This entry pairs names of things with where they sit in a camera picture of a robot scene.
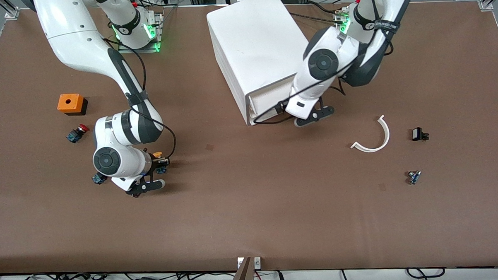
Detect thin black cable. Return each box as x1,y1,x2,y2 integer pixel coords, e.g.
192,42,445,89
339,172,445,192
289,11,342,26
306,1,344,16

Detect white plastic drawer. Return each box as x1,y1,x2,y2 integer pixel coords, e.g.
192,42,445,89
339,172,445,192
247,81,295,126

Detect yellow push button switch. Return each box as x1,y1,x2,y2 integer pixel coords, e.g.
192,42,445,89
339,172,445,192
152,150,168,175

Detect white curved plastic strip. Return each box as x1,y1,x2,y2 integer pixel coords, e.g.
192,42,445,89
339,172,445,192
350,114,391,154

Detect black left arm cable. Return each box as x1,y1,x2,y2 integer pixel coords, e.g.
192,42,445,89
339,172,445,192
248,0,398,125

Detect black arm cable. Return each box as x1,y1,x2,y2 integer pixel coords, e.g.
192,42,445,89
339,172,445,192
248,0,398,125
103,34,178,162

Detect orange button enclosure box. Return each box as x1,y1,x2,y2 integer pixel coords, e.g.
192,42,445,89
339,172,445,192
57,93,89,117

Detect looped black floor cable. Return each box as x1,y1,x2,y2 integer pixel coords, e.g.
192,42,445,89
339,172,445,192
406,267,446,279

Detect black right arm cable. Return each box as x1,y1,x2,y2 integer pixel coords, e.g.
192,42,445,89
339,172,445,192
103,34,178,162

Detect red push button switch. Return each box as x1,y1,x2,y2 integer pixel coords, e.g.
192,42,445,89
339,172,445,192
65,124,90,144

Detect white plastic drawer cabinet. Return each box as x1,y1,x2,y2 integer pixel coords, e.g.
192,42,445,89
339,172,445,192
206,0,315,128

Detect brown angled post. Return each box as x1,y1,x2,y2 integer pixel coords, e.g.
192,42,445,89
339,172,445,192
227,257,254,280

